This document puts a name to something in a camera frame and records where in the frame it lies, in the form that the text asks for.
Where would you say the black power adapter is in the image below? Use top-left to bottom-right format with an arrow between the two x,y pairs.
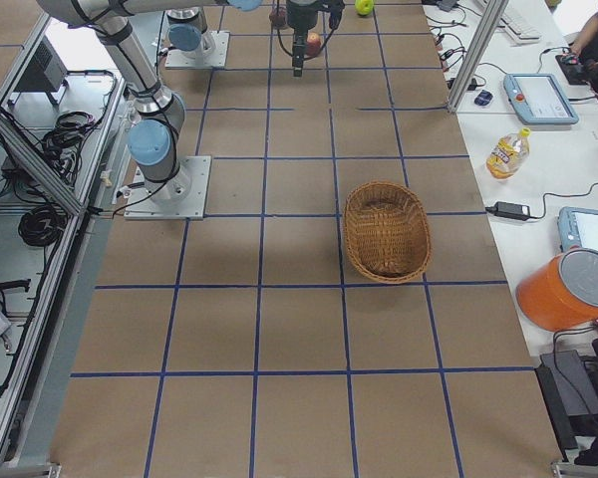
485,201 -> 531,221

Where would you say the far blue teach pendant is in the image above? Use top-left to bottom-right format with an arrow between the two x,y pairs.
502,74 -> 579,125

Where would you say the blue teach pendant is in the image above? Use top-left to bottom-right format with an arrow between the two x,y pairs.
557,207 -> 598,251
502,74 -> 579,125

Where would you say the green apple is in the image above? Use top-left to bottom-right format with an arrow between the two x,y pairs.
355,0 -> 375,17

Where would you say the near blue teach pendant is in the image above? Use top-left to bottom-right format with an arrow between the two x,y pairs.
557,207 -> 598,251

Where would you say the orange bucket grey lid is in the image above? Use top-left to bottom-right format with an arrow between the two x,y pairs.
515,248 -> 598,332

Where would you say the small blue mouse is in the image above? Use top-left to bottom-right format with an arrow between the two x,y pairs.
473,90 -> 493,107

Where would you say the orange juice bottle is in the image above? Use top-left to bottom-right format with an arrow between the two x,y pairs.
485,126 -> 531,179

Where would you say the wicker basket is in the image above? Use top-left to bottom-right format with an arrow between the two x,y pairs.
343,181 -> 432,284

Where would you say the dark red apple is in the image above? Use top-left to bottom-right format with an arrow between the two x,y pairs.
269,8 -> 287,29

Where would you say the white keyboard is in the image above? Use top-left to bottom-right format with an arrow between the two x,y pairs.
499,5 -> 542,45

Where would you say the red yellow apple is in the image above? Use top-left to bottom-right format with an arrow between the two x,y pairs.
305,31 -> 322,58

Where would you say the aluminium frame post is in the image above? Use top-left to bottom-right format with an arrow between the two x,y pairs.
447,0 -> 508,114

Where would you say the black cable coil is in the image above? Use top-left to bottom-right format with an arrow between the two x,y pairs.
18,203 -> 64,248

